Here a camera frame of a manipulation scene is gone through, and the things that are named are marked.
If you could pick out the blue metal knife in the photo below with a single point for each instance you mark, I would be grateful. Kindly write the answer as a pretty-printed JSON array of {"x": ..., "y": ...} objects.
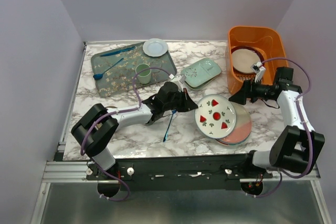
[{"x": 118, "y": 52}]

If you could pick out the teal rectangular dish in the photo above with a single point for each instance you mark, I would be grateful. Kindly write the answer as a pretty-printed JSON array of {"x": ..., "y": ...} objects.
[
  {"x": 199, "y": 87},
  {"x": 201, "y": 72}
]

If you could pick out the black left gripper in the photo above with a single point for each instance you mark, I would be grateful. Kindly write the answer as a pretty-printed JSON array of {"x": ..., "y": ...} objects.
[{"x": 188, "y": 103}]

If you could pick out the upper teal rectangular dish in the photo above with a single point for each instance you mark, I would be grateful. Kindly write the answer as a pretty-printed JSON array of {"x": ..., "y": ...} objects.
[{"x": 201, "y": 72}]

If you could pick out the red rimmed beige plate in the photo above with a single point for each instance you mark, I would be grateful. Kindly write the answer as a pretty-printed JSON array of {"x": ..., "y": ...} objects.
[{"x": 243, "y": 57}]

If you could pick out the green plastic cup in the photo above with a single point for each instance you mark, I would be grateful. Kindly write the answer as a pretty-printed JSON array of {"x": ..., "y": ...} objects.
[{"x": 144, "y": 73}]

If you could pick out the light blue scalloped plate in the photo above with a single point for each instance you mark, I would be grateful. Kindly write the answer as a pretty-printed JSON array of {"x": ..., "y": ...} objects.
[{"x": 155, "y": 47}]

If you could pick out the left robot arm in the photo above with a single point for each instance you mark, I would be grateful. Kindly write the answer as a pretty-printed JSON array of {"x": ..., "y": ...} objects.
[{"x": 95, "y": 129}]

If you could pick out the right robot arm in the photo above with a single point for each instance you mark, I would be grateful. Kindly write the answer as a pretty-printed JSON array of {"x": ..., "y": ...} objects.
[{"x": 297, "y": 148}]

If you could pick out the floral teal serving tray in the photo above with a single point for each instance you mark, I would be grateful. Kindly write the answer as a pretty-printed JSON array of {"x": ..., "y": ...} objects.
[{"x": 119, "y": 78}]

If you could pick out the cream pink branch plate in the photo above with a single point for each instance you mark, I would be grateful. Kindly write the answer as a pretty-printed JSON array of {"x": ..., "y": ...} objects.
[{"x": 244, "y": 122}]

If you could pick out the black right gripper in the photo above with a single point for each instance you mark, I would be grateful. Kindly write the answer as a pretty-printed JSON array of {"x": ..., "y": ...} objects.
[{"x": 247, "y": 91}]

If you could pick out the blue metal spoon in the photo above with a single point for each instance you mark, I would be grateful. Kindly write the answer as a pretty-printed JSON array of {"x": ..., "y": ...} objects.
[{"x": 99, "y": 76}]

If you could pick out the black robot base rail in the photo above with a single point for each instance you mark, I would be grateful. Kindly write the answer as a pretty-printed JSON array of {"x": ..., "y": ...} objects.
[{"x": 207, "y": 172}]

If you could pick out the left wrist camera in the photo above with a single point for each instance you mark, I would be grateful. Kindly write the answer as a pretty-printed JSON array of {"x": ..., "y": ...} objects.
[{"x": 179, "y": 80}]

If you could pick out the watermelon pattern white plate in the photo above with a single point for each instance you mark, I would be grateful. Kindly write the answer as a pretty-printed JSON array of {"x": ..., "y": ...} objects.
[{"x": 215, "y": 116}]

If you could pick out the orange plastic bin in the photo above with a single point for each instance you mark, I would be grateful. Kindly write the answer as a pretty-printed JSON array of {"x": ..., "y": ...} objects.
[{"x": 264, "y": 41}]

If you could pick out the blue metal fork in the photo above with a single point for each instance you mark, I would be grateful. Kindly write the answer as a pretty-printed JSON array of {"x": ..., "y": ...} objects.
[{"x": 168, "y": 127}]

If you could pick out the lower teal rectangular dish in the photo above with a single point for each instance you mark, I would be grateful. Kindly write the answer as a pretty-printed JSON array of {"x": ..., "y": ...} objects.
[{"x": 199, "y": 87}]

